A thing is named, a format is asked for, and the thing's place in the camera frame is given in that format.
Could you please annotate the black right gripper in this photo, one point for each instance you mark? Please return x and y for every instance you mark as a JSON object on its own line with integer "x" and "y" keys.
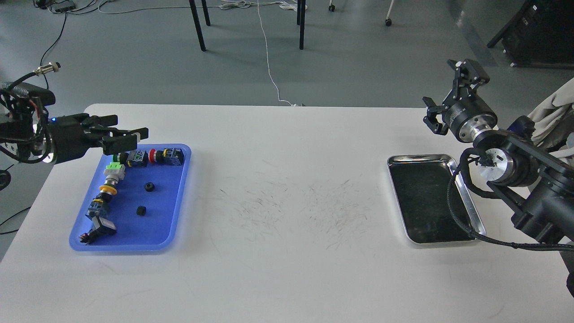
{"x": 468, "y": 114}

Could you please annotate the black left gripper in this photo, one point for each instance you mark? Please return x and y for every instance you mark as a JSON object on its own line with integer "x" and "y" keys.
{"x": 72, "y": 136}

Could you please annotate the small black gear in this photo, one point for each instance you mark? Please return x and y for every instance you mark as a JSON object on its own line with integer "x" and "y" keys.
{"x": 141, "y": 210}
{"x": 149, "y": 186}

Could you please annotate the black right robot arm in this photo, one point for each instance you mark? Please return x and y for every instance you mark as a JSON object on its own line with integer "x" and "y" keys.
{"x": 505, "y": 164}

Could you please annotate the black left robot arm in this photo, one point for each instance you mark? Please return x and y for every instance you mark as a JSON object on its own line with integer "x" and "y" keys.
{"x": 31, "y": 137}

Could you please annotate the silver metal tray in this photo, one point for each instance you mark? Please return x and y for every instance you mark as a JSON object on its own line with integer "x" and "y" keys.
{"x": 428, "y": 203}

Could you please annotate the blue plastic tray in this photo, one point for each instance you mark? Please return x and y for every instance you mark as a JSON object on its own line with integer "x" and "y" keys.
{"x": 151, "y": 232}

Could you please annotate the beige cloth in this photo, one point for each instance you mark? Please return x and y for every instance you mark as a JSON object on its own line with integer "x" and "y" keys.
{"x": 553, "y": 118}

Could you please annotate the black equipment case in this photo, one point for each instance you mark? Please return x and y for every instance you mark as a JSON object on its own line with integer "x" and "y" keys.
{"x": 540, "y": 35}

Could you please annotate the black table leg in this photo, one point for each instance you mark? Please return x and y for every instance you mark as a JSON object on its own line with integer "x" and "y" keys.
{"x": 300, "y": 20}
{"x": 196, "y": 21}

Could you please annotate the black table leg right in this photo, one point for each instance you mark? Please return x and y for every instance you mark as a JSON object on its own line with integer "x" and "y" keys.
{"x": 300, "y": 20}

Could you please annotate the green push button switch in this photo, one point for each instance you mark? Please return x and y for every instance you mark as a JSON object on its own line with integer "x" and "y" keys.
{"x": 134, "y": 158}

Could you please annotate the green white switch component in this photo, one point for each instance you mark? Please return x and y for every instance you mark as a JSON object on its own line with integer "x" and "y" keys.
{"x": 114, "y": 172}

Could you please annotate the red push button switch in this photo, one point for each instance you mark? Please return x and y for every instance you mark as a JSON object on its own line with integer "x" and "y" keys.
{"x": 167, "y": 156}

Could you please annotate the yellow push button switch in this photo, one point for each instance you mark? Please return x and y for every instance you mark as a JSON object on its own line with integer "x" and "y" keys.
{"x": 99, "y": 205}

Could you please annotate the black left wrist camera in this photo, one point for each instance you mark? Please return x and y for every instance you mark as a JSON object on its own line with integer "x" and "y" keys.
{"x": 20, "y": 89}

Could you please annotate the black white switch component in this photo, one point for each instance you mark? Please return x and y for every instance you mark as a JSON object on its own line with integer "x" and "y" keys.
{"x": 100, "y": 227}

